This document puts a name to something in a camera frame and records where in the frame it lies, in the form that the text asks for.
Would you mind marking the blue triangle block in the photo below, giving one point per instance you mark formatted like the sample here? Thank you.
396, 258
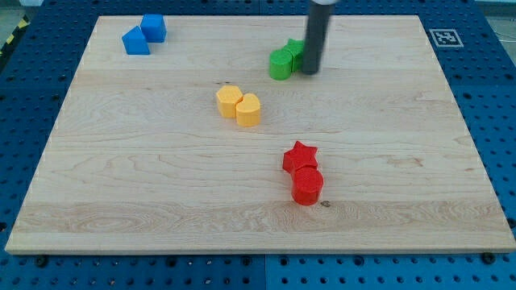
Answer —
135, 42

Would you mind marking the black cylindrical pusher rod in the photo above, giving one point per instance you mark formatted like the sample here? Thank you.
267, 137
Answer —
318, 19

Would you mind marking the yellow heart block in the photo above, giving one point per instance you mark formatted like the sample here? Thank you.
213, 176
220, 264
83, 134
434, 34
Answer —
248, 110

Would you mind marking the red circle block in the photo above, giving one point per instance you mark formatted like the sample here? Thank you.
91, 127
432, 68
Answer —
307, 185

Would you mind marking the white fiducial marker tag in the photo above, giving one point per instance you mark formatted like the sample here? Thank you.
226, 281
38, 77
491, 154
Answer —
446, 38

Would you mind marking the red star block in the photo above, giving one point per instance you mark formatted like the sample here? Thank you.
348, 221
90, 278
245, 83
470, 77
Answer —
298, 157

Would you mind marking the green circle block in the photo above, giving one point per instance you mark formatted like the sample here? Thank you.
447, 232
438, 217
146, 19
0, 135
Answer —
280, 64

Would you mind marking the yellow hexagon block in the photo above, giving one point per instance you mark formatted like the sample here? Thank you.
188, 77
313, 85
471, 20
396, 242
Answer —
227, 97

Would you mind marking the blue cube block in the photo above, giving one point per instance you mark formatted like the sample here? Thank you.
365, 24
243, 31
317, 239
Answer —
154, 28

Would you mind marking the light wooden board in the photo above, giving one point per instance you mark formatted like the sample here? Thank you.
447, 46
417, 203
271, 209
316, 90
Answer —
140, 161

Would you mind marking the green star block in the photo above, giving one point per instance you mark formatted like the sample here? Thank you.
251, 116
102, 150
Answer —
295, 47

